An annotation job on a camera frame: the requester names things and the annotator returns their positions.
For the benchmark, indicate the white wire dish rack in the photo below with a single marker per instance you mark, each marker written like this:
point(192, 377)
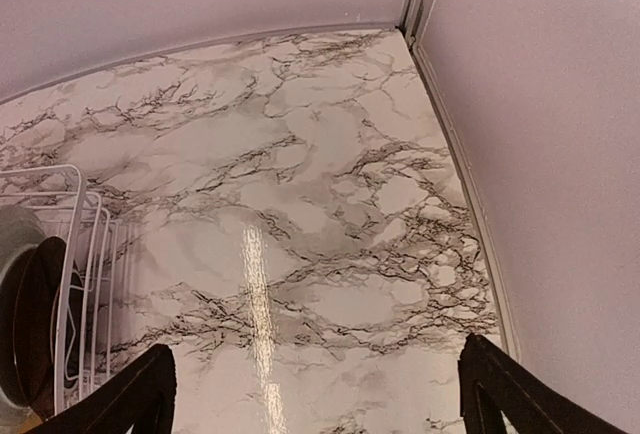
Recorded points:
point(67, 208)

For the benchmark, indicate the dark red floral plate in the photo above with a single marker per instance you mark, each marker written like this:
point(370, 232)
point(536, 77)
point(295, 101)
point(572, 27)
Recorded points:
point(35, 320)

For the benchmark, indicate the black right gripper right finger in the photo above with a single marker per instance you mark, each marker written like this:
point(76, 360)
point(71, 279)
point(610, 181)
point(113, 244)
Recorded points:
point(495, 390)

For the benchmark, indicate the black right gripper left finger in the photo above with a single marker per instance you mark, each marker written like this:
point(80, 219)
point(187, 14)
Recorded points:
point(140, 399)

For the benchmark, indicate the light blue floral plate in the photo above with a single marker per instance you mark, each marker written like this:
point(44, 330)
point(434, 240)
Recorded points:
point(20, 232)

